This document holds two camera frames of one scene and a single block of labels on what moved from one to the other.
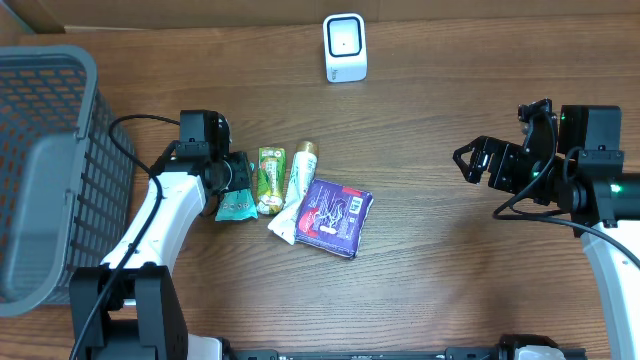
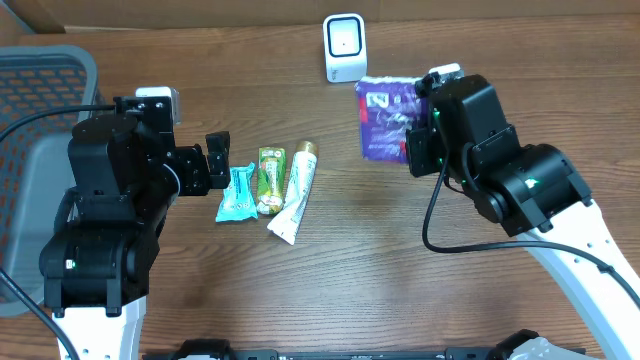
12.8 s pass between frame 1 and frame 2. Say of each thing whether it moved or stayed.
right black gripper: moved
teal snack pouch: stayed
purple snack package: moved
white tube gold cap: stayed
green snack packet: stayed
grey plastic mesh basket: stayed
